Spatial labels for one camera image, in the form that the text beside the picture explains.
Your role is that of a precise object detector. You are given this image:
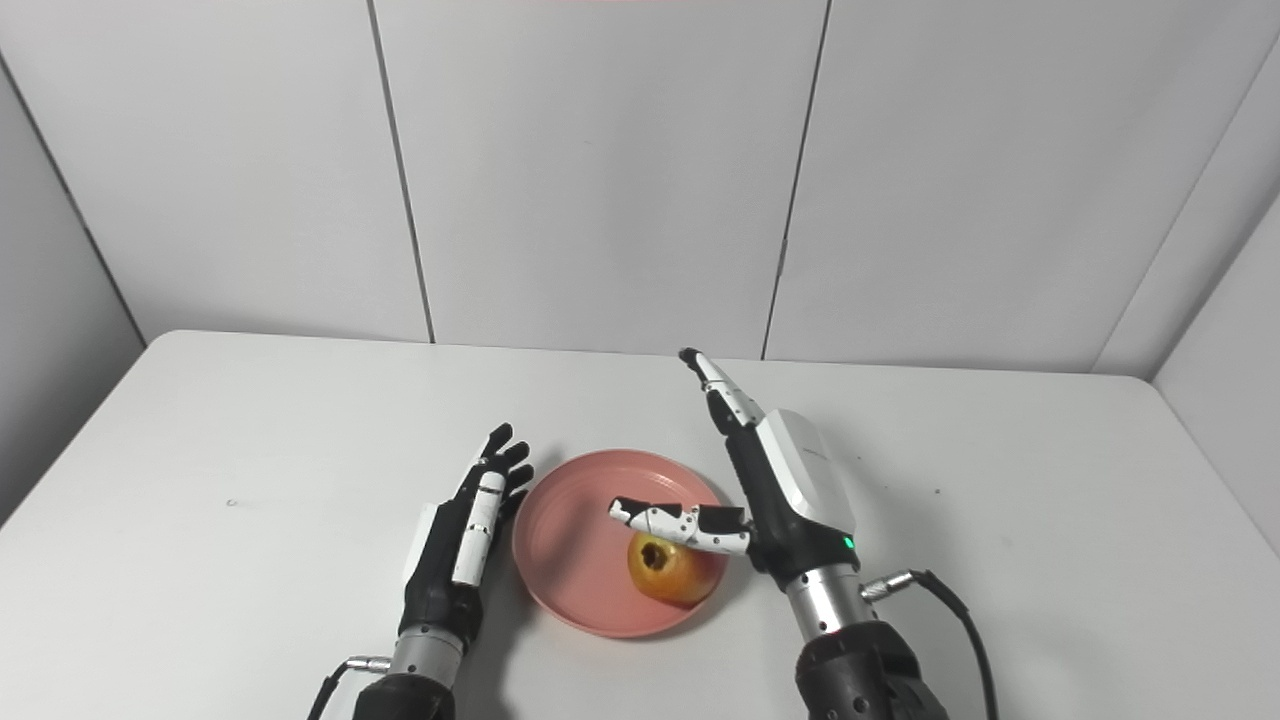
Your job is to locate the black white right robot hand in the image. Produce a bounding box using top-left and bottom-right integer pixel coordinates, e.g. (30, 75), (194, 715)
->
(607, 346), (862, 593)

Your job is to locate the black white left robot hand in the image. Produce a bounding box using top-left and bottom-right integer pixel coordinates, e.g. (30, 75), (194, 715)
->
(398, 422), (537, 648)

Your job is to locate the pink round plate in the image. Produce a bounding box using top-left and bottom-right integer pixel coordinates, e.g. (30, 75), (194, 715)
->
(511, 448), (737, 640)

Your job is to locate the red pomegranate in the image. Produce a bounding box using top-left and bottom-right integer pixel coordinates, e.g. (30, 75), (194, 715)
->
(626, 531), (720, 609)

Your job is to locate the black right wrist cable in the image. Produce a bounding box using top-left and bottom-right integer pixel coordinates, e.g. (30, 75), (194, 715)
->
(859, 568), (1002, 720)

